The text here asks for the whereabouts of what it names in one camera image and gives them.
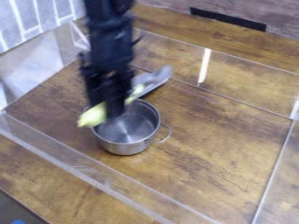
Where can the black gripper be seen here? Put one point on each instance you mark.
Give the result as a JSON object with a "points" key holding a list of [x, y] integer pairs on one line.
{"points": [[104, 68]]}

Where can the silver metal pot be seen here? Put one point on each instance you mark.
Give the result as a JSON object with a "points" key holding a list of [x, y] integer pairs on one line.
{"points": [[131, 133]]}

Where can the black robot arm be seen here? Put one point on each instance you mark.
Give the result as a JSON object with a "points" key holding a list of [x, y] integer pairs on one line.
{"points": [[108, 13]]}

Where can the silver block with dark bands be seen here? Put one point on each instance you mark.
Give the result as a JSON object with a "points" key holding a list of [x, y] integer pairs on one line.
{"points": [[149, 81]]}

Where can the clear acrylic corner bracket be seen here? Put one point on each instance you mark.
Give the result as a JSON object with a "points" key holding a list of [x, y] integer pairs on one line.
{"points": [[79, 38]]}

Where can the clear acrylic enclosure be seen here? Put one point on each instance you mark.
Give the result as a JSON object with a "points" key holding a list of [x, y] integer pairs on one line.
{"points": [[225, 169]]}

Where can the black strip on wall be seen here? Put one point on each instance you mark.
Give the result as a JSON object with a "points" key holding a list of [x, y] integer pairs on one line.
{"points": [[228, 19]]}

